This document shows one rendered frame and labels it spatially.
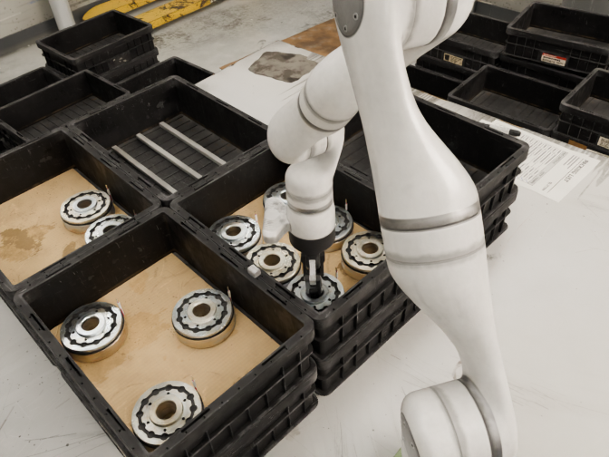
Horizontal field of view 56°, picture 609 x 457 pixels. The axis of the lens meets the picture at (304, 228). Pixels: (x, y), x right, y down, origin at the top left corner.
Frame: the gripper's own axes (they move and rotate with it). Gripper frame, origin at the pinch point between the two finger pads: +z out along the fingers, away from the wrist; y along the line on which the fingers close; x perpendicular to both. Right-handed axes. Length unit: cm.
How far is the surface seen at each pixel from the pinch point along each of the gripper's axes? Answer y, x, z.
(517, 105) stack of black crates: 131, -76, 48
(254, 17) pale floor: 313, 47, 86
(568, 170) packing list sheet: 48, -62, 15
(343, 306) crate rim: -11.1, -4.7, -7.2
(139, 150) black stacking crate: 45, 42, 3
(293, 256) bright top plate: 6.0, 4.0, -0.5
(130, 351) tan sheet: -12.0, 30.4, 2.4
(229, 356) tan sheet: -13.4, 13.8, 2.4
